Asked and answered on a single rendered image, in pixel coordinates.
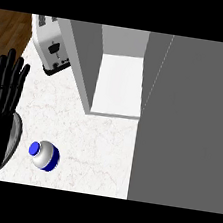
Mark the blue capped water bottle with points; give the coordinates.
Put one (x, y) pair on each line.
(45, 156)

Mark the white open cabinet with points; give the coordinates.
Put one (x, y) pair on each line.
(106, 72)

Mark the dark grey cabinet door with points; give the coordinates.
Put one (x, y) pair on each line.
(189, 123)

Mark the white toaster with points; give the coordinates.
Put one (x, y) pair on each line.
(51, 45)

